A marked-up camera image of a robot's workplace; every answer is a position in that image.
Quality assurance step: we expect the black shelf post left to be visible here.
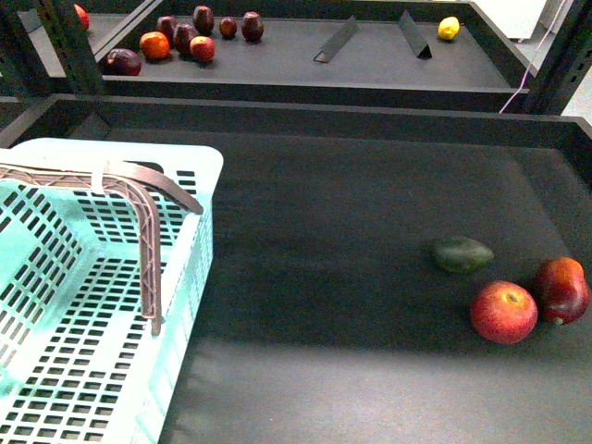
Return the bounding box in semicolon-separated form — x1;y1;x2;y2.
0;0;106;99

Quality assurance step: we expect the pink cable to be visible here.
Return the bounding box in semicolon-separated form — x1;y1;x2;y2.
499;0;569;115

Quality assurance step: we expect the dark red fruit rear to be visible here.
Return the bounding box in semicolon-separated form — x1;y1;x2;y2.
192;5;215;37

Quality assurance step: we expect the brown basket handle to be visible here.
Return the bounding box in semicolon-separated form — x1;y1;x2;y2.
1;163;163;337
111;162;204;215

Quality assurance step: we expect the black rear shelf tray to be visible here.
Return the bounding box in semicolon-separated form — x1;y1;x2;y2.
18;0;540;112

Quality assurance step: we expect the black shelf post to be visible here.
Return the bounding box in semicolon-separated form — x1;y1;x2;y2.
522;0;591;116
0;0;106;99

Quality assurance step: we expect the red yellow apple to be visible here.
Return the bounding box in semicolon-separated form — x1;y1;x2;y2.
470;281;538;345

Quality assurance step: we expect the light blue plastic basket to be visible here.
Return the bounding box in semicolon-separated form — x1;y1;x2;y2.
1;138;224;443

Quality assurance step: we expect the dark purple fruit front left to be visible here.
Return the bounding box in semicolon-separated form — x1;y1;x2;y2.
105;48;142;77

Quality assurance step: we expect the black shelf post right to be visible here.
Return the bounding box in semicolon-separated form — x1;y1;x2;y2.
522;0;591;116

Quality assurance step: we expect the black divider strip right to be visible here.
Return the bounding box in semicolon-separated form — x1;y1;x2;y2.
399;9;432;60

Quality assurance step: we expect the dark maroon fruit right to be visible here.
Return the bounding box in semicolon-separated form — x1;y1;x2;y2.
241;11;265;43

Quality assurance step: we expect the black divider strip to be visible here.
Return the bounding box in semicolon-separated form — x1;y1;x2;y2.
314;16;358;64
399;9;432;60

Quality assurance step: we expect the orange fruit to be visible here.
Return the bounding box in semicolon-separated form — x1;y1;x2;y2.
140;31;170;61

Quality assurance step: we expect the green avocado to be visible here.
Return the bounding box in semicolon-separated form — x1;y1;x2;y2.
431;236;494;275

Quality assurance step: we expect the red mango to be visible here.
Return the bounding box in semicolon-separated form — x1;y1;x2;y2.
534;257;590;326

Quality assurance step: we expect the black shelf tray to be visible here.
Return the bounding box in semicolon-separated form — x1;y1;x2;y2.
1;96;591;443
18;0;540;112

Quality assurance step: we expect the dark red fruit middle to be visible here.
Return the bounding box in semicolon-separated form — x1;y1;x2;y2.
173;23;198;56

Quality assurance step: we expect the yellow lemon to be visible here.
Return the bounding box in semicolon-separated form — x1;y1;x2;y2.
438;16;461;42

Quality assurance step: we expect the small dark red fruit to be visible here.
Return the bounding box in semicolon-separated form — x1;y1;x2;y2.
218;17;238;40

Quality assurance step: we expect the black front shelf tray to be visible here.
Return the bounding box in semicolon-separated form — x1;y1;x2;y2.
1;96;591;443

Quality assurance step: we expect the small red apple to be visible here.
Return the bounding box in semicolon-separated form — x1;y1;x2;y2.
190;36;216;63

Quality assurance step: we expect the black divider strip left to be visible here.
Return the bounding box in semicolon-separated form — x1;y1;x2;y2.
314;16;358;64

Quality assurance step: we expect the red apple far left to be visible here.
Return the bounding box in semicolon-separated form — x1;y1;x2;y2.
74;4;90;31

